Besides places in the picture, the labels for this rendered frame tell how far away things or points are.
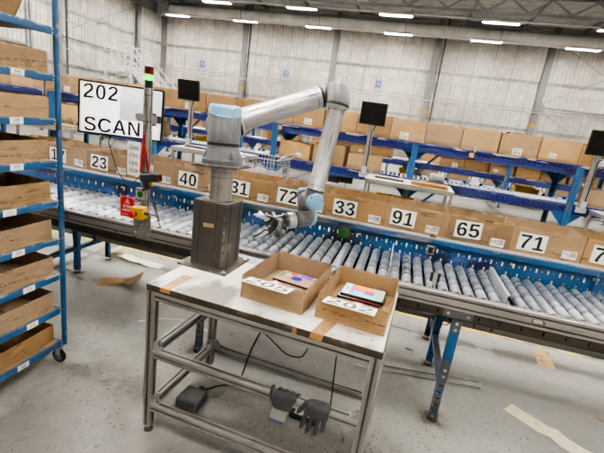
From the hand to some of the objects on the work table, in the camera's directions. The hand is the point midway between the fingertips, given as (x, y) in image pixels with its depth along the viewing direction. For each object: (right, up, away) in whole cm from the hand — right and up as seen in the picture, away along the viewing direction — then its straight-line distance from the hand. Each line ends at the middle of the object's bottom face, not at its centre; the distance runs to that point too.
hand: (253, 226), depth 209 cm
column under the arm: (-18, -18, -10) cm, 27 cm away
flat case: (+23, -26, -21) cm, 41 cm away
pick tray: (+50, -35, -38) cm, 72 cm away
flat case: (+54, -31, -29) cm, 69 cm away
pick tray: (+20, -28, -30) cm, 46 cm away
